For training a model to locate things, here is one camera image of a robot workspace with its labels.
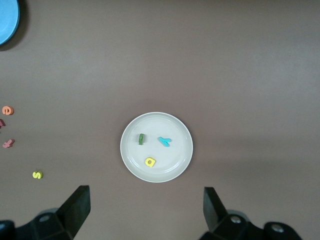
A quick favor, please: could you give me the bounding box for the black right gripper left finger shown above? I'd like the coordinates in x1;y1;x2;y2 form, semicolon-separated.
0;184;91;240

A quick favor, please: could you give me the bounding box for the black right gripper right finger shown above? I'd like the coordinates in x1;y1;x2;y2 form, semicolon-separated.
199;186;303;240

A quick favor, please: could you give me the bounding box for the teal letter y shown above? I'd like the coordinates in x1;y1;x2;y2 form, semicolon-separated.
157;136;172;148

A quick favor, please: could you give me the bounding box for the beige brown plate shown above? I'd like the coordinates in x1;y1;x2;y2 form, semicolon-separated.
119;111;194;184

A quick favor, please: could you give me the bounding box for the orange letter e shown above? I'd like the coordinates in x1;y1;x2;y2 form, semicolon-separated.
1;105;15;116

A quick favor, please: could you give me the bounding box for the brown table cover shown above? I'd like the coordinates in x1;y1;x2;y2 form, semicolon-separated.
0;0;320;240

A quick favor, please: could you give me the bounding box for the blue plate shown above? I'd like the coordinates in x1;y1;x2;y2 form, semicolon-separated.
0;0;21;46

